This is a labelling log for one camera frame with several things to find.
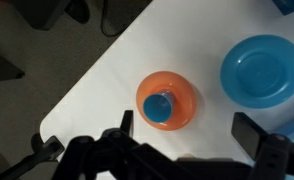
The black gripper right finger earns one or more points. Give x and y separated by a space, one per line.
273 156

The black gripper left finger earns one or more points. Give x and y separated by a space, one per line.
120 156

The blue plastic cup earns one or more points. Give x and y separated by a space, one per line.
157 107

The blue plastic plate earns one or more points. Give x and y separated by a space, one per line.
262 71

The orange plastic plate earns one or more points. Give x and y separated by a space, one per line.
183 96

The black clamp bar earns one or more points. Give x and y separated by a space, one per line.
37 156

